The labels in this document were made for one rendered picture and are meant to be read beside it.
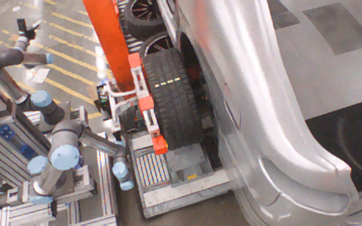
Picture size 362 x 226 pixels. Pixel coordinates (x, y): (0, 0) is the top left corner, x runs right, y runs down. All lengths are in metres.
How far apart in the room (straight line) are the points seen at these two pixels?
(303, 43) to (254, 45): 1.09
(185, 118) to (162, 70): 0.31
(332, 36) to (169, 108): 1.20
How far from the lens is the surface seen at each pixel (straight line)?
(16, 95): 2.12
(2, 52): 1.88
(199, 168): 2.50
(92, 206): 2.53
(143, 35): 3.32
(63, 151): 1.38
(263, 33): 1.10
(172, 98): 1.70
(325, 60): 2.11
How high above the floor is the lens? 2.44
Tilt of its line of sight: 54 degrees down
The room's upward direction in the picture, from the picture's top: 10 degrees counter-clockwise
